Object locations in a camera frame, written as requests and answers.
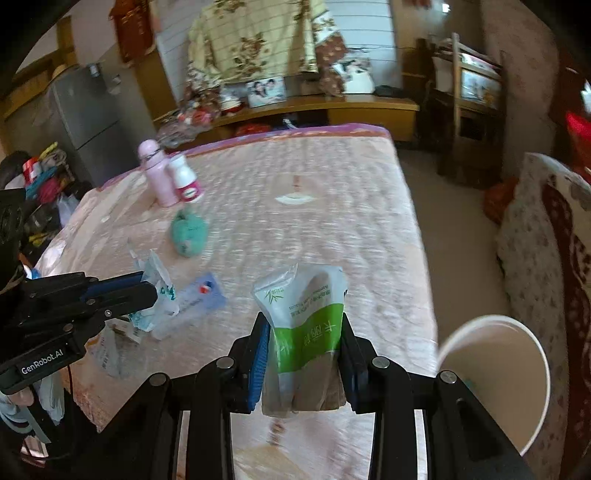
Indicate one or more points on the light blue cloth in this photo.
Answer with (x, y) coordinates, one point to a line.
(46, 401)

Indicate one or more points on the green white tissue pack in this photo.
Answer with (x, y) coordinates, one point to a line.
(304, 341)

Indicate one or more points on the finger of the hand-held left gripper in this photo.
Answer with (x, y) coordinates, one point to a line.
(129, 297)
(115, 284)

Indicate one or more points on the folded floral quilt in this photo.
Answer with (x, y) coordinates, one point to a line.
(480, 85)

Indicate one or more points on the wooden headboard cabinet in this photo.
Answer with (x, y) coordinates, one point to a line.
(369, 106)

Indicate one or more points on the pile of colourful clutter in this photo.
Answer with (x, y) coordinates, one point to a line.
(46, 184)

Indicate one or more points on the small brown stick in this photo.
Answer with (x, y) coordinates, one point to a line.
(297, 182)

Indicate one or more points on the small black box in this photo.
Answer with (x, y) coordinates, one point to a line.
(388, 91)

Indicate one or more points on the white paper scrap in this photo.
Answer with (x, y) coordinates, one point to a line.
(295, 200)

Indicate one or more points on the clear green printed wrapper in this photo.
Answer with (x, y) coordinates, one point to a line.
(157, 277)

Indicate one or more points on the dark wooden chair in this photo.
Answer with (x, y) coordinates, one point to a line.
(461, 138)

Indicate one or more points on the framed photo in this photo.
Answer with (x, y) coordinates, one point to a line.
(265, 92)

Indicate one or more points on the orange plastic bag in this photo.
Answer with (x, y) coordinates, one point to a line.
(498, 201)

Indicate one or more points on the brown floral cloth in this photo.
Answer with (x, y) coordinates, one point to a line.
(330, 60)

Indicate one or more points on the blue white packet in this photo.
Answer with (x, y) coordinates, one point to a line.
(194, 300)

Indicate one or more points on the floral covered sofa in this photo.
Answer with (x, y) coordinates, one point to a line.
(521, 258)

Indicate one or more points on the teal plush toy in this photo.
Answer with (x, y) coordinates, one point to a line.
(189, 233)

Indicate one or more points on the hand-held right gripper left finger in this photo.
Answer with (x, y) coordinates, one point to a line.
(258, 364)

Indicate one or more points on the red pillow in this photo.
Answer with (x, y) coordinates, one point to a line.
(581, 134)

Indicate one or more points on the pink quilted mattress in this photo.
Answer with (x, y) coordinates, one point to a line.
(323, 230)

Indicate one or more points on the red white floral blanket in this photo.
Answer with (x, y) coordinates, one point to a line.
(572, 258)

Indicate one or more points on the clear bag of small items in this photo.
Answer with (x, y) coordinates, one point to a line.
(184, 124)

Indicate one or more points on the pink floral quilt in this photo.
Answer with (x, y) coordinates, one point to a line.
(517, 69)

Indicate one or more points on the white plastic bucket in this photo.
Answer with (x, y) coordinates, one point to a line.
(498, 360)

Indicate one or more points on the grey refrigerator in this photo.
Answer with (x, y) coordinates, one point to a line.
(87, 124)

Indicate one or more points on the yellow floral cloth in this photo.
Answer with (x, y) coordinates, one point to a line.
(249, 41)

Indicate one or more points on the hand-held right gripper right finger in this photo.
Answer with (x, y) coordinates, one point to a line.
(350, 369)

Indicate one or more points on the white patterned bag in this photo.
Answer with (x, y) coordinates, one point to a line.
(360, 81)

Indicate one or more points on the clear plastic bag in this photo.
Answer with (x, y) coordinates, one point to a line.
(115, 355)

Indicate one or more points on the white bottle pink label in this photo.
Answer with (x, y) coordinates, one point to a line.
(182, 175)

